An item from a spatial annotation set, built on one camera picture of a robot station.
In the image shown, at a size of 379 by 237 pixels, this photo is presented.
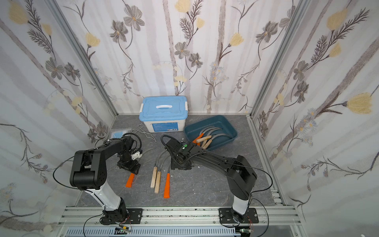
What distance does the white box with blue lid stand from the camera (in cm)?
98

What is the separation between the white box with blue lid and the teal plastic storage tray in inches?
2.8

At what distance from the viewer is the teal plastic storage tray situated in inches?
41.5
